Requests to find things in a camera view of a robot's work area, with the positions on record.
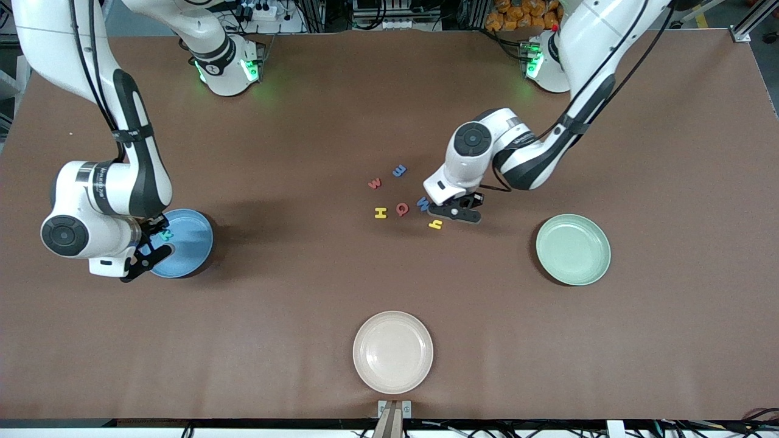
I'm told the blue plate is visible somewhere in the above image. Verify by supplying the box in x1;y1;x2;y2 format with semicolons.
149;209;214;279

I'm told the green plate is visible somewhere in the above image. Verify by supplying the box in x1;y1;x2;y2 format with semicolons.
536;214;612;287

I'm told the beige plate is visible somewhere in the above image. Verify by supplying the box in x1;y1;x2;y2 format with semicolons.
352;311;434;395

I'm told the orange snack bag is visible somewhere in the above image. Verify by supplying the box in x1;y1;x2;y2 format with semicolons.
485;0;561;32

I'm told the grey side fixture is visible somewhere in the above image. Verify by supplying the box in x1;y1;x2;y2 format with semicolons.
0;64;26;142

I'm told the black equipment rack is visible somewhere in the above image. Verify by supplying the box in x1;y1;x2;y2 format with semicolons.
350;0;445;31

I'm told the white power strip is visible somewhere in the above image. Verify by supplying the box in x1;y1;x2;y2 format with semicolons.
240;2;281;22

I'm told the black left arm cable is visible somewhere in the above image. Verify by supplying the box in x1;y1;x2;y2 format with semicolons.
484;0;679;193

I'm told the aluminium frame profile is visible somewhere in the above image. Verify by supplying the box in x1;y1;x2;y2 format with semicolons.
730;0;779;43

